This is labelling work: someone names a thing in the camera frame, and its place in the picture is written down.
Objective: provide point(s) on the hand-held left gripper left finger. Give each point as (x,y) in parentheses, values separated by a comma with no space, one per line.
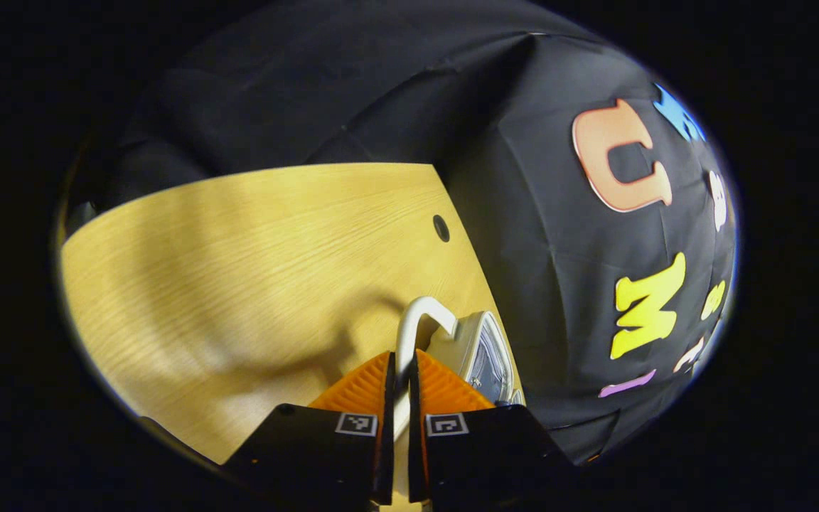
(388,427)

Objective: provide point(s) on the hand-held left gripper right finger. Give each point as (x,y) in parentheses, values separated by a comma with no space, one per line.
(415,427)

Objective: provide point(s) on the white suitcase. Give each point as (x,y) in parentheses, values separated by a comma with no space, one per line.
(484,355)

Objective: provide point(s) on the black backdrop cloth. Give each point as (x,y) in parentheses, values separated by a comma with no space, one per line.
(544,284)

